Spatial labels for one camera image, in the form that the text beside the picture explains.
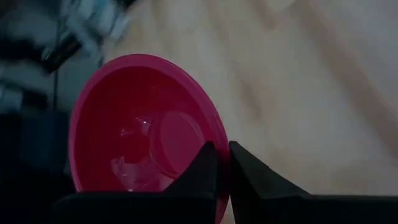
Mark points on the small pink plastic bowl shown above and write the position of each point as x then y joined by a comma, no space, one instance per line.
140,124

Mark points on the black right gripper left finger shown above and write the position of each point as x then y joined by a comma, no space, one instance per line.
186,199

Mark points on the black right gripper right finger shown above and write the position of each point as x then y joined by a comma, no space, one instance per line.
280,202

